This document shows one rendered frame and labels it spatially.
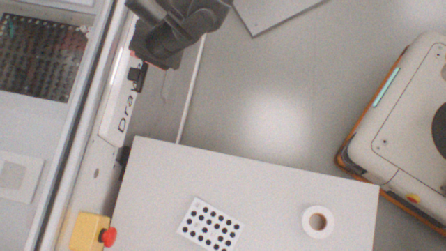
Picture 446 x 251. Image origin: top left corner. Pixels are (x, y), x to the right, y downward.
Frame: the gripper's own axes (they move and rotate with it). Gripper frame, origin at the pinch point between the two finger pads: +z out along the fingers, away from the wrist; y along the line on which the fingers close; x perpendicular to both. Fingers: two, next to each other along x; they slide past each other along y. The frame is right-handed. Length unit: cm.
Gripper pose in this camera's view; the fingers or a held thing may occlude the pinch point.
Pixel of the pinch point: (140, 55)
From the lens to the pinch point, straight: 85.4
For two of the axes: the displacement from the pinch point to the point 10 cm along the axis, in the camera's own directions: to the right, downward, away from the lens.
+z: -5.6, 0.9, 8.2
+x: -2.2, 9.4, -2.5
